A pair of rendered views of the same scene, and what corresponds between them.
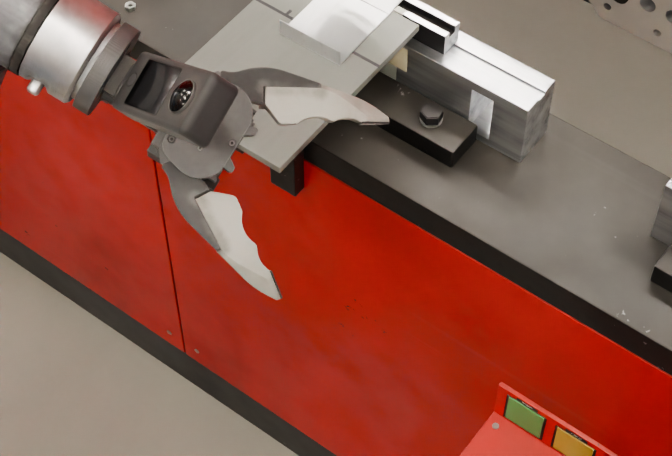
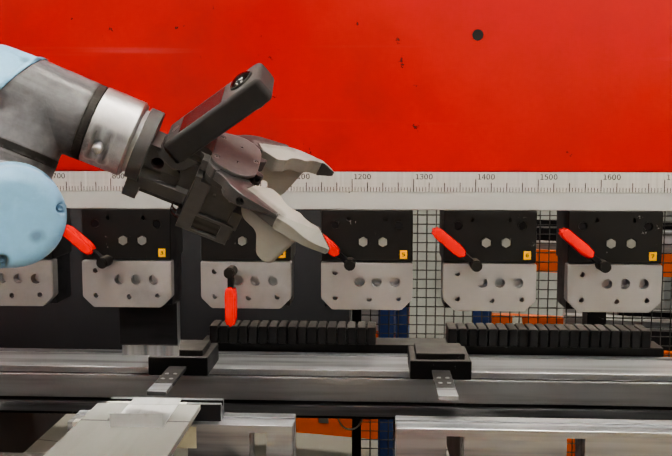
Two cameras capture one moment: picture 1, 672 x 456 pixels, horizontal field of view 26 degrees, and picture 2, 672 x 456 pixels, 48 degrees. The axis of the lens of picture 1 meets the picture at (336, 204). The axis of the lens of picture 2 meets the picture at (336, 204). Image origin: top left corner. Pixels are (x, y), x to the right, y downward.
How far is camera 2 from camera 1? 0.88 m
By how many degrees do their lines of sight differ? 56
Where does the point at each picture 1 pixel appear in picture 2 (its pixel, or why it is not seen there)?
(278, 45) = (112, 430)
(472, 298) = not seen: outside the picture
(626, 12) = (347, 295)
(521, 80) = (276, 418)
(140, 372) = not seen: outside the picture
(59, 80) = (124, 125)
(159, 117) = (226, 98)
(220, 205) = (265, 192)
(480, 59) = (244, 418)
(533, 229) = not seen: outside the picture
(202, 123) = (265, 81)
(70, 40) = (128, 100)
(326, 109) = (299, 156)
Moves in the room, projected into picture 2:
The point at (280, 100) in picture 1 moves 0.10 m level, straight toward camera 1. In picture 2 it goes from (271, 149) to (329, 151)
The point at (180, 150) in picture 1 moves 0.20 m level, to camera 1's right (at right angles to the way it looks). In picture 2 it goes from (225, 161) to (393, 158)
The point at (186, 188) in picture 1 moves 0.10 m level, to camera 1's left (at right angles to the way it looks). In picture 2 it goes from (238, 183) to (132, 187)
